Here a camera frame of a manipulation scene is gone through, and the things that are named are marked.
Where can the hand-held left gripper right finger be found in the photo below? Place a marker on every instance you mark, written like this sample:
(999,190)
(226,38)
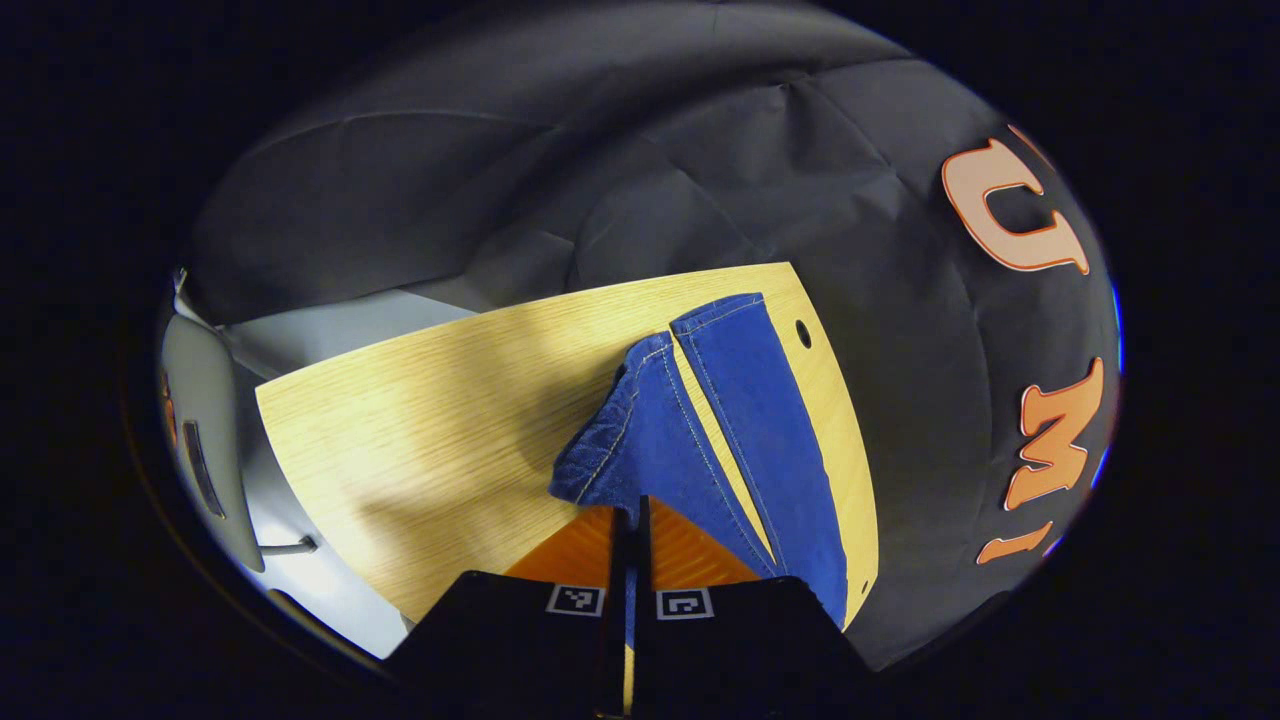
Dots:
(740,640)

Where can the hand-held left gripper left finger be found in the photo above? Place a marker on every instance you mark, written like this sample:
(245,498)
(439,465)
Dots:
(520,640)

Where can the blue jeans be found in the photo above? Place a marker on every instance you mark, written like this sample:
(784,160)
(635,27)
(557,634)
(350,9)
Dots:
(770,440)

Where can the light grey chair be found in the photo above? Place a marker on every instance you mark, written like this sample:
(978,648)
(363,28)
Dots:
(205,400)

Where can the black backdrop cloth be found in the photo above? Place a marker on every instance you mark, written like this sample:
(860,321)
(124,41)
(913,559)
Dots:
(600,150)

